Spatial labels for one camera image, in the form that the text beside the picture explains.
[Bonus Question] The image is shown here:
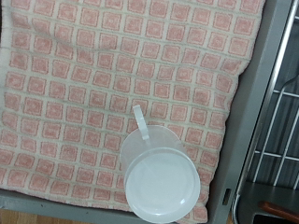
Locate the grey plastic crate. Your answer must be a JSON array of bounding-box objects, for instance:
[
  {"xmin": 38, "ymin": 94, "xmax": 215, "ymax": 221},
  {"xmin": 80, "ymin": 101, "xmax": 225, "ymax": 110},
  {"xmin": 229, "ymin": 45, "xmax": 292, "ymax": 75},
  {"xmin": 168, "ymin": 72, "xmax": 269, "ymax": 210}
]
[{"xmin": 0, "ymin": 0, "xmax": 295, "ymax": 224}]

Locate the steel wire dish rack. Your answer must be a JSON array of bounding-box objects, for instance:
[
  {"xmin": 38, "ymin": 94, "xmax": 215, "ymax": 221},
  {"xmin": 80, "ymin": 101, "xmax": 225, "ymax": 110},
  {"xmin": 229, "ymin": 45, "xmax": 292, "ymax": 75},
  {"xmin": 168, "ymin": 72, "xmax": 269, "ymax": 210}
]
[{"xmin": 232, "ymin": 0, "xmax": 299, "ymax": 224}]

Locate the pink checked cloth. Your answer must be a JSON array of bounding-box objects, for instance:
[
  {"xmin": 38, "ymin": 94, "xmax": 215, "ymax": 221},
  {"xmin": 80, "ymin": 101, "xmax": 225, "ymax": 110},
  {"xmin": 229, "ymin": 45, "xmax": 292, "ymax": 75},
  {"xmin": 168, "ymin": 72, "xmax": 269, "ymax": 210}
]
[{"xmin": 0, "ymin": 0, "xmax": 267, "ymax": 224}]

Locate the white plastic mug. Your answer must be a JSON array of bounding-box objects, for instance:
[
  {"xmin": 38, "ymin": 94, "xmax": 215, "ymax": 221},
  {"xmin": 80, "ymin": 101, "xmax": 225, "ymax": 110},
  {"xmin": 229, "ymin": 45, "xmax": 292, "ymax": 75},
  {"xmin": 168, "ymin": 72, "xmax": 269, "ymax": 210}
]
[{"xmin": 120, "ymin": 105, "xmax": 202, "ymax": 224}]

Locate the brown wooden spoon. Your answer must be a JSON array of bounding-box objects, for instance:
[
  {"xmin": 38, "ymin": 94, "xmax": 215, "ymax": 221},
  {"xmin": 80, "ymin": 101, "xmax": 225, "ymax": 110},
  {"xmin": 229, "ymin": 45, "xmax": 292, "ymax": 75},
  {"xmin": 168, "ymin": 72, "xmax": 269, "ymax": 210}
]
[{"xmin": 257, "ymin": 201, "xmax": 299, "ymax": 224}]

